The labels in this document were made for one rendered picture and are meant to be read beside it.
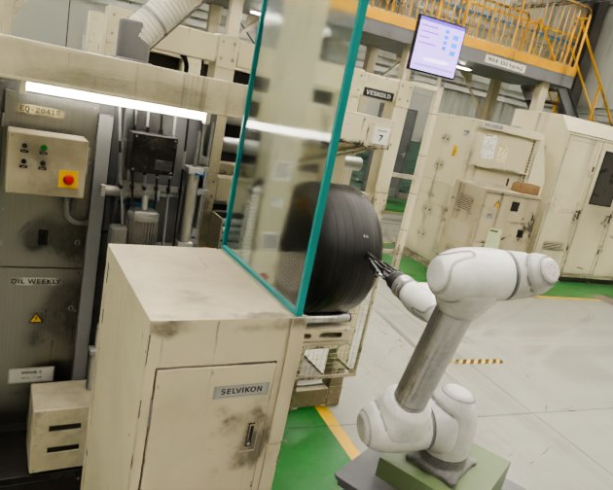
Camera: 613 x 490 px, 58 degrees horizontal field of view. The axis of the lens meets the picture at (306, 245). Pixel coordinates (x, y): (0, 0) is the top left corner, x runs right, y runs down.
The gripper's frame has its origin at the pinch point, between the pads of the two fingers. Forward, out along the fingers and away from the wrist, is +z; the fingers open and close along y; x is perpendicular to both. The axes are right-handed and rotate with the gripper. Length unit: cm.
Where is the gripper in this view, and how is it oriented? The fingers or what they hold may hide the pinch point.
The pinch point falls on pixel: (371, 259)
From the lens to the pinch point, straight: 223.1
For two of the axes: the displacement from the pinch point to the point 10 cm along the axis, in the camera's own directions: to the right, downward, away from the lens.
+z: -4.4, -4.4, 7.9
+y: -8.6, -0.5, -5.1
